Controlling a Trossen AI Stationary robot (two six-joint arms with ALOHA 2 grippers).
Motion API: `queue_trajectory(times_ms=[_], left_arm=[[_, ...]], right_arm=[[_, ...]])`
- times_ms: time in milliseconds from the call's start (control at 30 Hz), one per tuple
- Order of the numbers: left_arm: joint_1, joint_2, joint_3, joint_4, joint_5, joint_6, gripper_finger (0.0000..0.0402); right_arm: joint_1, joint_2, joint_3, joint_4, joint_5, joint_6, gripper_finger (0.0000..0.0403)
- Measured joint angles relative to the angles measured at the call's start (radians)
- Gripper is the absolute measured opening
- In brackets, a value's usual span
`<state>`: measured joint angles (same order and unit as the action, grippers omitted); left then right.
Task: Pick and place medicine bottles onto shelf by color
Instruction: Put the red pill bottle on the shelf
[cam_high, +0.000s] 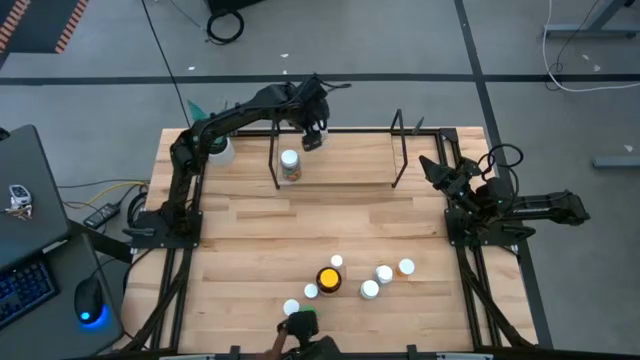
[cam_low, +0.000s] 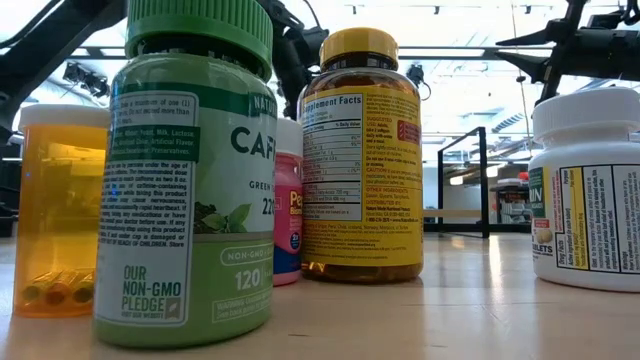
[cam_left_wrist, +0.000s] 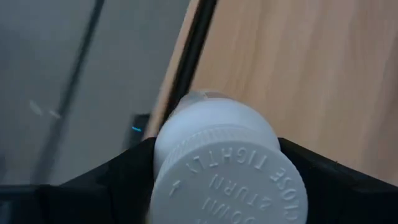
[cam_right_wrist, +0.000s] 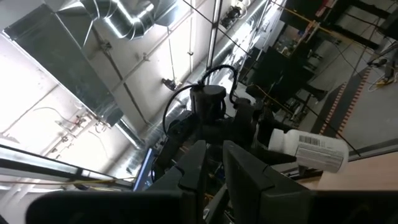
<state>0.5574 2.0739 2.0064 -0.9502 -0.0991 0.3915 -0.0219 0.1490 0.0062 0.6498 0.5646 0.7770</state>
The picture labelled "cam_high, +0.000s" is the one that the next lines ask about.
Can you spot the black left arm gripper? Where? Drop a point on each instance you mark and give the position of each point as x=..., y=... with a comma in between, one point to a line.
x=314, y=107

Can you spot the amber bottle yellow cap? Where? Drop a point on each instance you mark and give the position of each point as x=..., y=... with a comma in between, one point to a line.
x=328, y=279

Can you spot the black equipment box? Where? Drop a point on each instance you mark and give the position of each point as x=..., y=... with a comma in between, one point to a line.
x=235, y=4

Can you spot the black mat orange stripes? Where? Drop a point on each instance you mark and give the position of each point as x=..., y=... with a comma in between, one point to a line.
x=45, y=25

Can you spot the black desk crossbar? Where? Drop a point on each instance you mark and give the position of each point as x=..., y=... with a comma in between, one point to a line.
x=100, y=242

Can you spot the black aluminium table frame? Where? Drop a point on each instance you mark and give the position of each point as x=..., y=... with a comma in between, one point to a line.
x=252, y=132

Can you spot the gray lower desk panel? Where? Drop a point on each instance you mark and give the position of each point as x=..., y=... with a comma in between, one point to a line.
x=55, y=340

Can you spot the person's forearm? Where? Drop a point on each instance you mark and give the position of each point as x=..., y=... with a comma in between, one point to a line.
x=274, y=347

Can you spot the black power adapter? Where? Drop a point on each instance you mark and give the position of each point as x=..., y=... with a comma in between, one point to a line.
x=101, y=215

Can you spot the black backlit keyboard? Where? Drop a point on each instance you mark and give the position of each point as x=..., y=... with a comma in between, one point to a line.
x=25, y=292

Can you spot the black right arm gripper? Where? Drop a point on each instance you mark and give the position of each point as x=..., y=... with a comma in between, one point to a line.
x=460, y=182

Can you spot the small white bottle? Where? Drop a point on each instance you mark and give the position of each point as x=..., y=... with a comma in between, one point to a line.
x=337, y=260

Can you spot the black table clamp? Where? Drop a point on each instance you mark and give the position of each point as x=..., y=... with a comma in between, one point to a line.
x=234, y=352
x=412, y=352

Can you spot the pink bottle white cap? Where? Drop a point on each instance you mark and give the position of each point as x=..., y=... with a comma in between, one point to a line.
x=311, y=290

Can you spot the black computer mouse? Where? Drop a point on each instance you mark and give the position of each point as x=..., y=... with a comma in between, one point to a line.
x=89, y=300

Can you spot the potted plant white pot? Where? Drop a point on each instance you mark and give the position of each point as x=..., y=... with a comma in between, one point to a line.
x=223, y=156

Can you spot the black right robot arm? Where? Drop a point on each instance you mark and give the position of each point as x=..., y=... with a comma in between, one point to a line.
x=540, y=207

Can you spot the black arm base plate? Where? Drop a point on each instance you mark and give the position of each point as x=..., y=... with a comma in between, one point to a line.
x=492, y=241
x=150, y=241

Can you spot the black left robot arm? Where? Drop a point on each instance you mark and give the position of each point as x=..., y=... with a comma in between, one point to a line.
x=235, y=112

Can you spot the clear gummy bottle white cap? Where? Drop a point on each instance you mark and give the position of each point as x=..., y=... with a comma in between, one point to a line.
x=290, y=162

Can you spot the gray metal desk foot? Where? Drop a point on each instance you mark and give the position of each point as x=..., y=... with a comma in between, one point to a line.
x=617, y=162
x=590, y=31

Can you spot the key fob with keys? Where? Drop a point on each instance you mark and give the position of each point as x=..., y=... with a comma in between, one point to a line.
x=19, y=197

